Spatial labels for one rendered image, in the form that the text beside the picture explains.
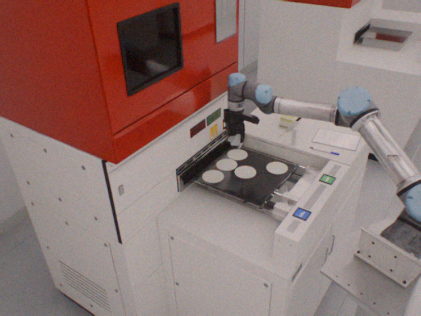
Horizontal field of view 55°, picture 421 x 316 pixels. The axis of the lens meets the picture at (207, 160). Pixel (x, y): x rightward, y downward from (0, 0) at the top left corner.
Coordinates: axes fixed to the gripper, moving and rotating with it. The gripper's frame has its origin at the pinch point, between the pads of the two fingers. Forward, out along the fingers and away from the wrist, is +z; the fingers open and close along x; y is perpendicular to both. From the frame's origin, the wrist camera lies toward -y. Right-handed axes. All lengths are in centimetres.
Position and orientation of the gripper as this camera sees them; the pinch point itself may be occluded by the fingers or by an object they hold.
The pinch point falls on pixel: (239, 145)
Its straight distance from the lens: 191.4
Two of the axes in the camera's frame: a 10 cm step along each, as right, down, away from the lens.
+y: -9.5, 2.0, -2.5
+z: 0.3, 8.3, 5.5
